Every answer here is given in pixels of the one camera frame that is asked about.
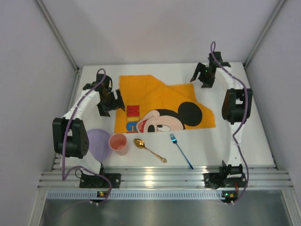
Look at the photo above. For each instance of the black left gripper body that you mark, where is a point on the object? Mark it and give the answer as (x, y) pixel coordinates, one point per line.
(110, 103)

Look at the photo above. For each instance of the right aluminium corner post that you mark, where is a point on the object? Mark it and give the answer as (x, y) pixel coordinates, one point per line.
(265, 31)

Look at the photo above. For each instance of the aluminium frame rail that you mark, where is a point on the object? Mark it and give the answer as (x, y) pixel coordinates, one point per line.
(159, 178)

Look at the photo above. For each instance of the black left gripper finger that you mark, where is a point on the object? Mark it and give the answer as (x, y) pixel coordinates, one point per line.
(103, 110)
(118, 102)

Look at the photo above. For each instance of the lilac plate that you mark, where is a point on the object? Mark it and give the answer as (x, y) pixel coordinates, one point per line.
(99, 144)

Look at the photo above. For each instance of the pink plastic cup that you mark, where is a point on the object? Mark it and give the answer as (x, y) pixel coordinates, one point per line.
(118, 143)

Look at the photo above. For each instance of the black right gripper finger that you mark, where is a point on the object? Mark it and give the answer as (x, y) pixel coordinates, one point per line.
(208, 82)
(200, 72)

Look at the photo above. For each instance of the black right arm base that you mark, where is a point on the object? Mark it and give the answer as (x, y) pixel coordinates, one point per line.
(229, 175)

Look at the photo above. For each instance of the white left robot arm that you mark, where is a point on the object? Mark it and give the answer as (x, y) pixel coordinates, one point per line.
(69, 133)

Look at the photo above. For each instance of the left aluminium corner post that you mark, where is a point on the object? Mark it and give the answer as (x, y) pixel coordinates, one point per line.
(47, 16)

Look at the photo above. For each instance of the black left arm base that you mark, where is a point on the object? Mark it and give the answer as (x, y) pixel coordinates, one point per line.
(92, 181)

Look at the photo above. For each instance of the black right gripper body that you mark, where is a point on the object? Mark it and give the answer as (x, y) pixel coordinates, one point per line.
(204, 75)

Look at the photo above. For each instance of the orange Mickey Mouse cloth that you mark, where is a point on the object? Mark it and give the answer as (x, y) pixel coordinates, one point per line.
(153, 106)

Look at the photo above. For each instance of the blue metallic fork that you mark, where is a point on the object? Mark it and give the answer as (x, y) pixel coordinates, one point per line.
(174, 140)

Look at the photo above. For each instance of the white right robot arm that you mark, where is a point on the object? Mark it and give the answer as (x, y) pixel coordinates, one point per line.
(237, 104)

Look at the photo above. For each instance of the grey slotted cable duct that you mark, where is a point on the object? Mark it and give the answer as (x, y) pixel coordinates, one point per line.
(144, 195)

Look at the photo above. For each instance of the gold ornate spoon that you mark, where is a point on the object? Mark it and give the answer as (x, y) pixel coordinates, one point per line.
(141, 144)

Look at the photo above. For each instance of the aluminium corner post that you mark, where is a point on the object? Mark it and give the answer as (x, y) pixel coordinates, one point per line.
(265, 31)
(47, 16)

